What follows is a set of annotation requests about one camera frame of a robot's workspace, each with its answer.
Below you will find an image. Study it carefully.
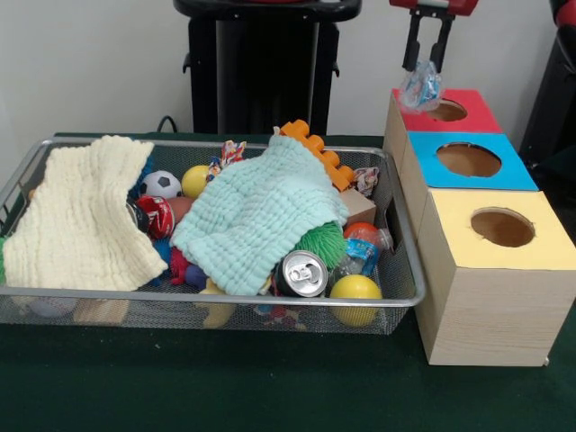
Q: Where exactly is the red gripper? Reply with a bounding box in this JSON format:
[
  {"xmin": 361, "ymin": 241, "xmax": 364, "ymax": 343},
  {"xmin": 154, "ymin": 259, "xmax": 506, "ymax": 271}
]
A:
[{"xmin": 389, "ymin": 0, "xmax": 481, "ymax": 73}]

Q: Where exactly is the clear plastic bottle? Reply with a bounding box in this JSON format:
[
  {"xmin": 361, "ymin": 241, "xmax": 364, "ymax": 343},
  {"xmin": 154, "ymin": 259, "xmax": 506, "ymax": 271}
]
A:
[{"xmin": 398, "ymin": 60, "xmax": 445, "ymax": 113}]

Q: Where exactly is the wooden box with three holes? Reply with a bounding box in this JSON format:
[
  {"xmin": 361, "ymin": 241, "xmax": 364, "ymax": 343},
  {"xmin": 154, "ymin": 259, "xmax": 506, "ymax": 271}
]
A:
[{"xmin": 383, "ymin": 87, "xmax": 576, "ymax": 368}]

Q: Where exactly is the shallow mesh bin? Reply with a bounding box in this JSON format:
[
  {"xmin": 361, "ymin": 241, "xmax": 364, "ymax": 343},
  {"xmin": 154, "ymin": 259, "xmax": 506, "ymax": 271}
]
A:
[{"xmin": 0, "ymin": 138, "xmax": 428, "ymax": 337}]

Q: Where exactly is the orange toy building block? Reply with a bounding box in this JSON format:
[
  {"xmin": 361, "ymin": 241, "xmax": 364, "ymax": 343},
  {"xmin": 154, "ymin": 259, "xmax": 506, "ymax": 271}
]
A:
[{"xmin": 278, "ymin": 119, "xmax": 356, "ymax": 190}]

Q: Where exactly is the dark green table cloth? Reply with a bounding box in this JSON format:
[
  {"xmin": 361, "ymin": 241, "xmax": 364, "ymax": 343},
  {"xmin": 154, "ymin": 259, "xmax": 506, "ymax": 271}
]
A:
[
  {"xmin": 0, "ymin": 131, "xmax": 576, "ymax": 432},
  {"xmin": 526, "ymin": 143, "xmax": 576, "ymax": 212}
]

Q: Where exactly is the red orange ball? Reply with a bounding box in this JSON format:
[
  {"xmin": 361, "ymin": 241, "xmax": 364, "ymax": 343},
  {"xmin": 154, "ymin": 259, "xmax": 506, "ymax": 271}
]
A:
[{"xmin": 344, "ymin": 220, "xmax": 379, "ymax": 242}]

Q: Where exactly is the green spiky ball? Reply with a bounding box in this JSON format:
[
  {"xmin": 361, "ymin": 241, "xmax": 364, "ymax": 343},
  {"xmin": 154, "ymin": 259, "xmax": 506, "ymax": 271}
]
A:
[{"xmin": 294, "ymin": 219, "xmax": 348, "ymax": 270}]

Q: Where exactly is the mint green cloth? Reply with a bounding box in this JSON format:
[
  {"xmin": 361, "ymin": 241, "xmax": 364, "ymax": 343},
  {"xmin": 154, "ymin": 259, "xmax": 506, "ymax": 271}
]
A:
[{"xmin": 170, "ymin": 126, "xmax": 350, "ymax": 297}]

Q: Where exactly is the yellow ball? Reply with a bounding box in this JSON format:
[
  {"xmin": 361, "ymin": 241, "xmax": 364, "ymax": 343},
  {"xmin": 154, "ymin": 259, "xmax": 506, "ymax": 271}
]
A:
[
  {"xmin": 329, "ymin": 274, "xmax": 383, "ymax": 328},
  {"xmin": 181, "ymin": 165, "xmax": 212, "ymax": 200}
]

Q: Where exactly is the silver drink can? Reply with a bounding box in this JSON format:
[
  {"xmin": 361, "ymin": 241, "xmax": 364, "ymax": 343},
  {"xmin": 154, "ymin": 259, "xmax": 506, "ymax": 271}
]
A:
[{"xmin": 274, "ymin": 249, "xmax": 329, "ymax": 298}]

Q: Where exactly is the small soccer ball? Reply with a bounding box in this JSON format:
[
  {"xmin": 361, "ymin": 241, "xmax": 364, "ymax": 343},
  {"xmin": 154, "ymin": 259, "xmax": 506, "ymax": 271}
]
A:
[{"xmin": 138, "ymin": 170, "xmax": 184, "ymax": 199}]

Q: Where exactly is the crushed red can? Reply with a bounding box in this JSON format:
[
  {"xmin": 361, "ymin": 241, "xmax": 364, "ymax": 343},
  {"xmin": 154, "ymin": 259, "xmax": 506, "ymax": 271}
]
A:
[{"xmin": 125, "ymin": 195, "xmax": 176, "ymax": 239}]

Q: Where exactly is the cream cloth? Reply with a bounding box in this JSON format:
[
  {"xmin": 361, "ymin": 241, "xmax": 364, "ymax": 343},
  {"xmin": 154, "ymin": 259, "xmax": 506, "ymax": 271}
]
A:
[{"xmin": 2, "ymin": 134, "xmax": 169, "ymax": 293}]

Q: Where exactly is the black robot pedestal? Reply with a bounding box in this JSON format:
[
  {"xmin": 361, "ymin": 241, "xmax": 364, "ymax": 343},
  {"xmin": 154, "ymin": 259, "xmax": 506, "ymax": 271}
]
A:
[{"xmin": 173, "ymin": 0, "xmax": 364, "ymax": 135}]

